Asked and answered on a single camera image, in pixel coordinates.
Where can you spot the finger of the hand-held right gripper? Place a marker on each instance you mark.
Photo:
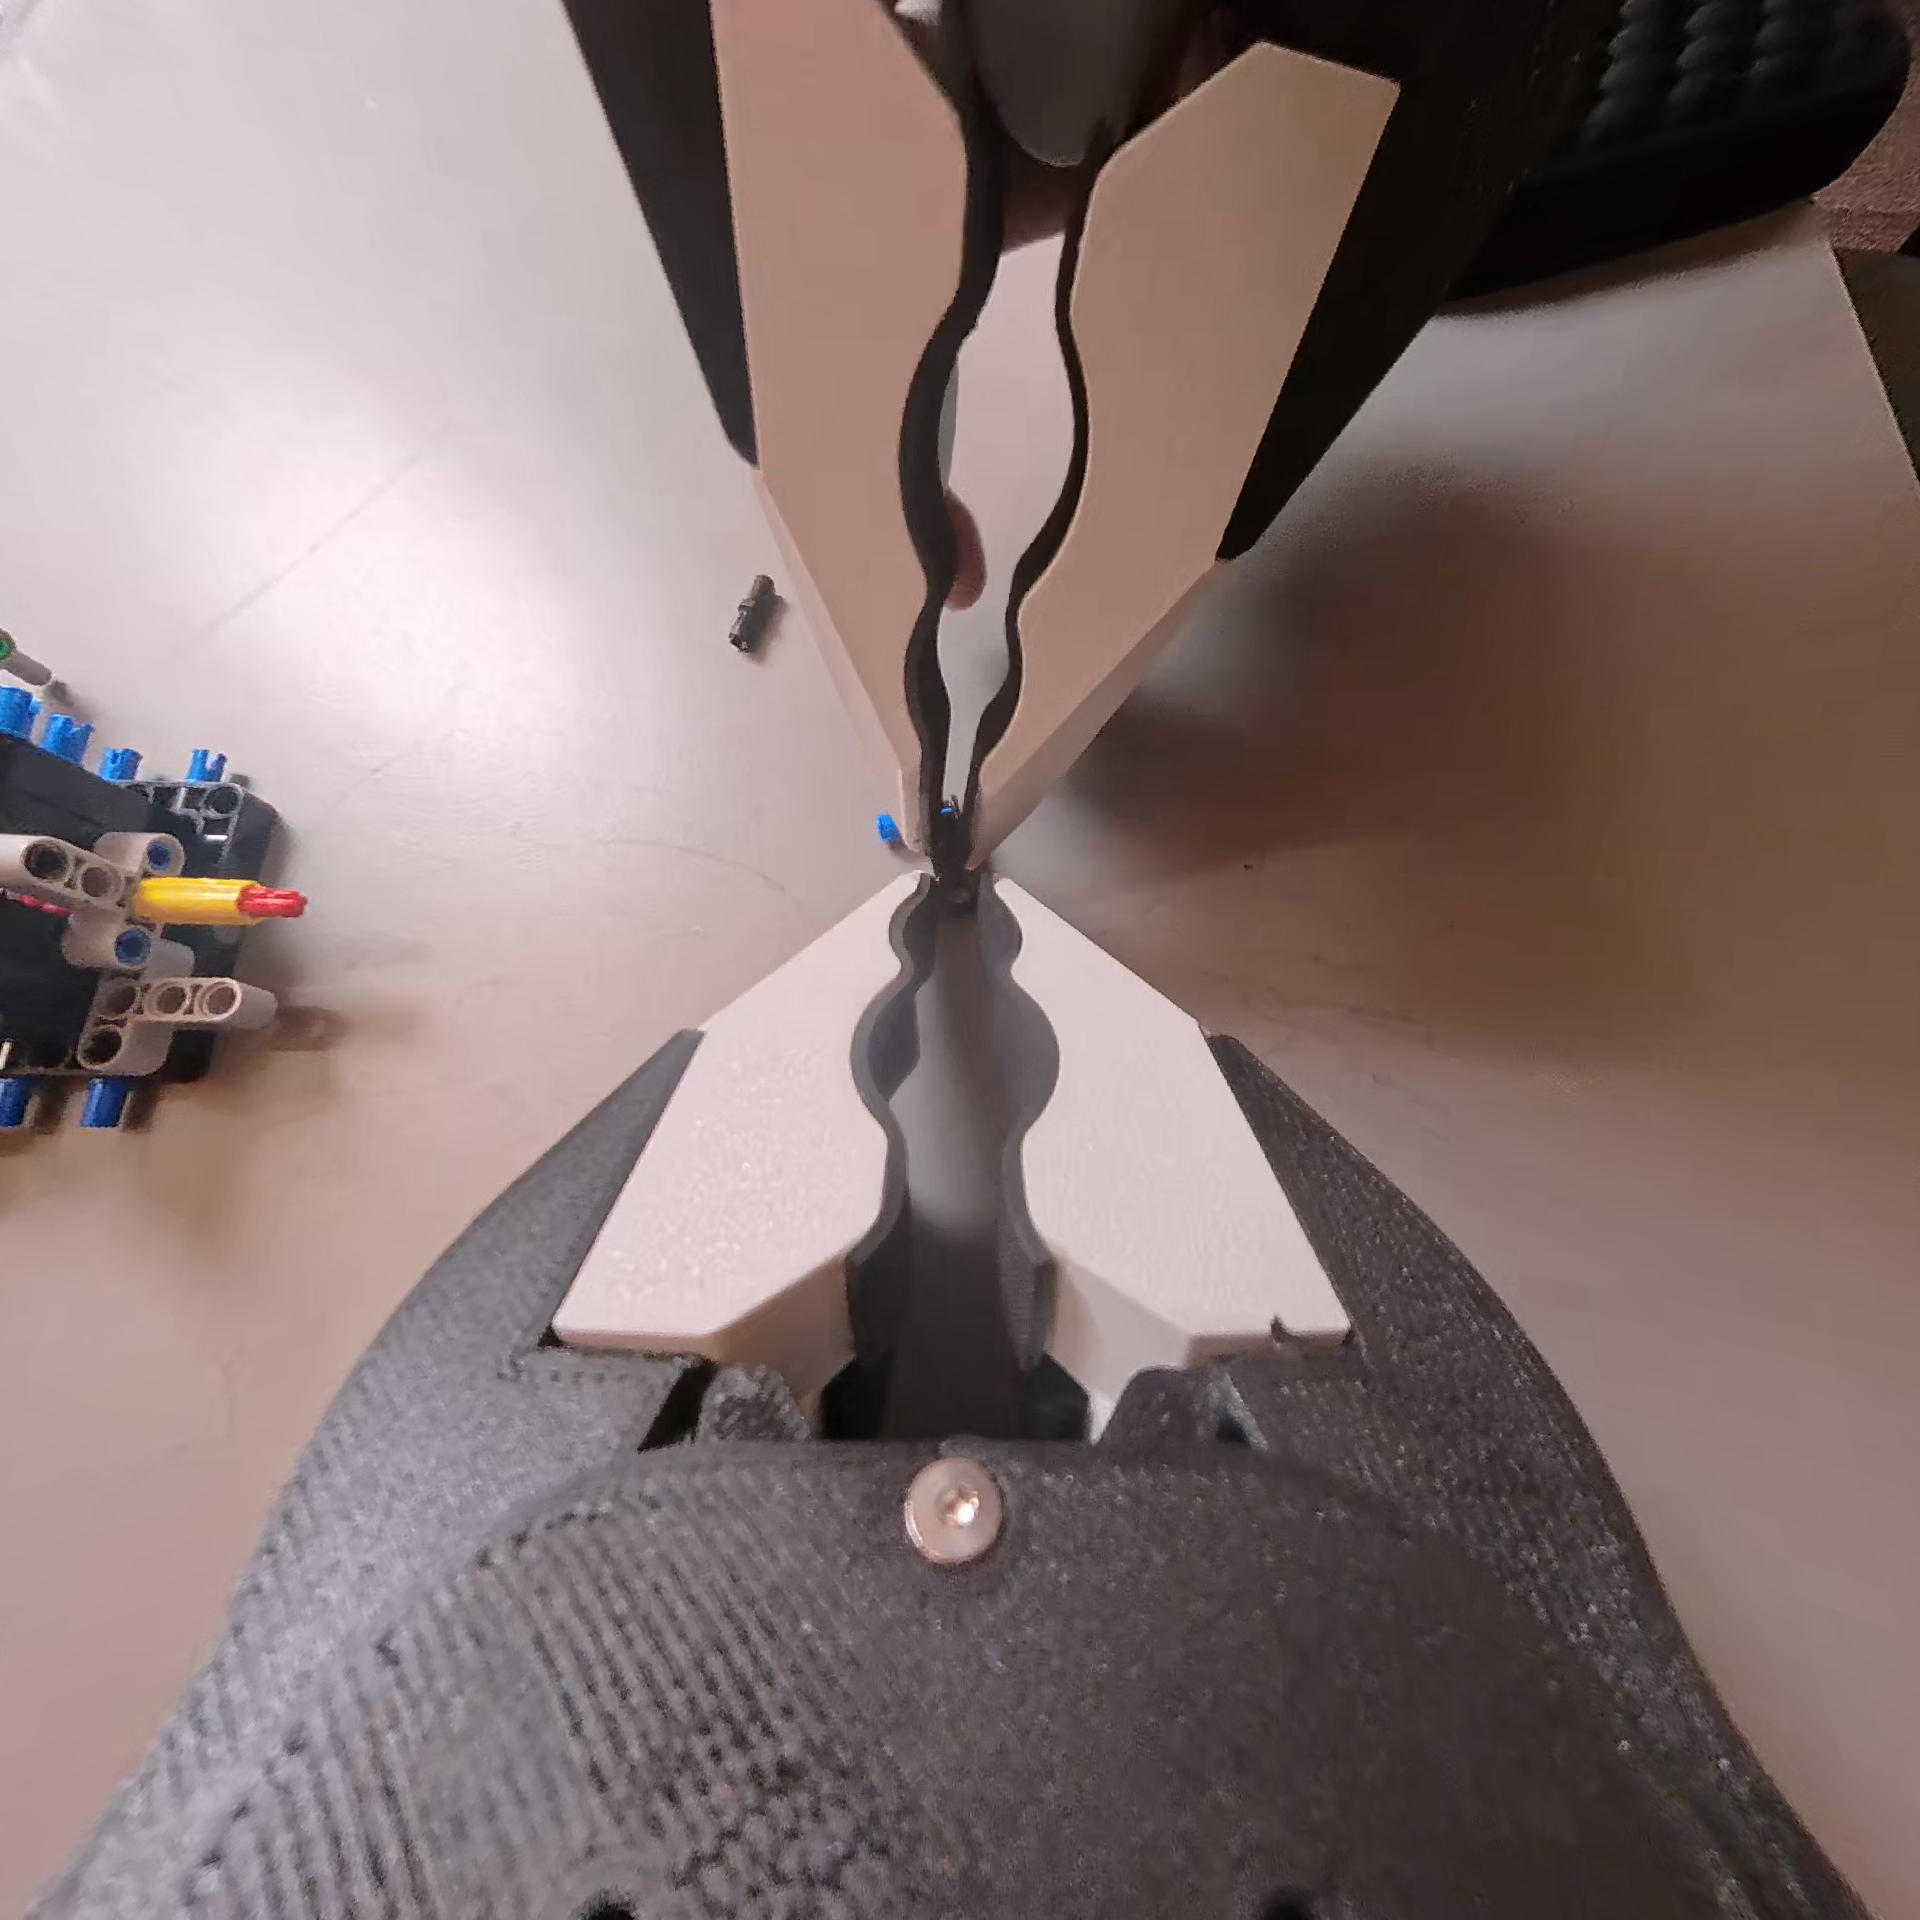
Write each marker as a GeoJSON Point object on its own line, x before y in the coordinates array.
{"type": "Point", "coordinates": [1185, 376]}
{"type": "Point", "coordinates": [841, 345]}

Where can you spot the black lego pin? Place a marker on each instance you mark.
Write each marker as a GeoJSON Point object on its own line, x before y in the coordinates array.
{"type": "Point", "coordinates": [748, 611]}

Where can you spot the lego car chassis assembly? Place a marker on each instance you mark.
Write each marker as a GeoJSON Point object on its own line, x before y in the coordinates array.
{"type": "Point", "coordinates": [195, 901]}

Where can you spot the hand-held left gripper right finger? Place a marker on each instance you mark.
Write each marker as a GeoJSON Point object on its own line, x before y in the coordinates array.
{"type": "Point", "coordinates": [1185, 1184]}

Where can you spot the person's right hand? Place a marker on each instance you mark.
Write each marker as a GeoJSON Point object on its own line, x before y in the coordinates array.
{"type": "Point", "coordinates": [969, 555]}

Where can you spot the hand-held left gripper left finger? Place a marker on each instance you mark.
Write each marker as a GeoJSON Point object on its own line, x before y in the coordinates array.
{"type": "Point", "coordinates": [721, 1184]}

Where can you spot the black lego beam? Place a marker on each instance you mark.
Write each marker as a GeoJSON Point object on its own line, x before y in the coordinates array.
{"type": "Point", "coordinates": [889, 826]}

